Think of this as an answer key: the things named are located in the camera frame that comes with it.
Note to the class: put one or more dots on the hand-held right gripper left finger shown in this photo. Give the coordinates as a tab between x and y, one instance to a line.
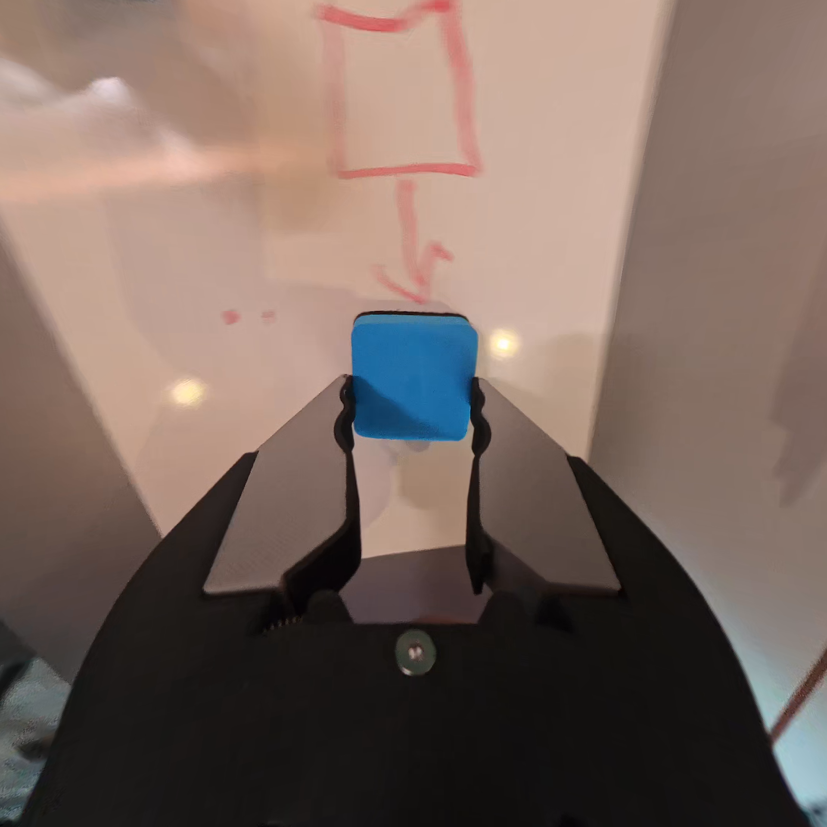
284	504

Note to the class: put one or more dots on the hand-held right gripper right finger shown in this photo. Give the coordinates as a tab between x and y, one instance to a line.
543	510

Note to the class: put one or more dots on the blue whiteboard eraser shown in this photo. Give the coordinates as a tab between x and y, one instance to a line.
413	375

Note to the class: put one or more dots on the white whiteboard sheet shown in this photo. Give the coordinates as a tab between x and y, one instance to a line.
549	226

